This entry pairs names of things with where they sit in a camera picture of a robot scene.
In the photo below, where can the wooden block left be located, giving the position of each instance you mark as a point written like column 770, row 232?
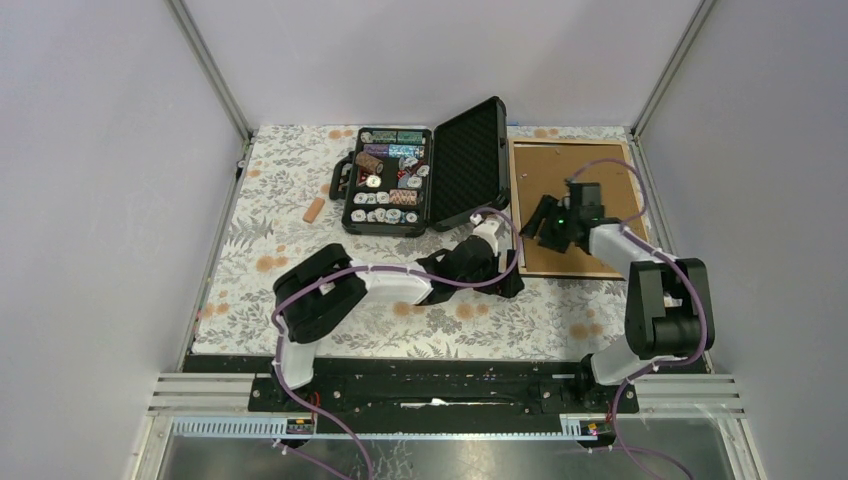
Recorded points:
column 314, row 210

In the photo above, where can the wooden picture frame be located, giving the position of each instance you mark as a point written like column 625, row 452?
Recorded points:
column 541, row 166

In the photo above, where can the orange poker chip stack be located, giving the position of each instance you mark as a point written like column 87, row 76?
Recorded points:
column 404, row 197

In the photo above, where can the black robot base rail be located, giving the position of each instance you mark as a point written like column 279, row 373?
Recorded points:
column 425, row 396

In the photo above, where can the black poker chip case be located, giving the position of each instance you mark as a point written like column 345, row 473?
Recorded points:
column 457, row 167

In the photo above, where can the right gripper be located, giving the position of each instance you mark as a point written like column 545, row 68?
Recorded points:
column 547, row 209

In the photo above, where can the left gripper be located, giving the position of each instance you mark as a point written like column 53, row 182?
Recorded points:
column 510, row 287

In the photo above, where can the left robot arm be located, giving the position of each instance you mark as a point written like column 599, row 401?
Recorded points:
column 315, row 297

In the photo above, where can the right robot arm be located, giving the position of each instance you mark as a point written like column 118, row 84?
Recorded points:
column 667, row 320

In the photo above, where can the floral tablecloth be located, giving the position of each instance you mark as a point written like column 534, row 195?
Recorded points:
column 289, row 168

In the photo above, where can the brown poker chip stack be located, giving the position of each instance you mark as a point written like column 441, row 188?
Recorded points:
column 369, row 163

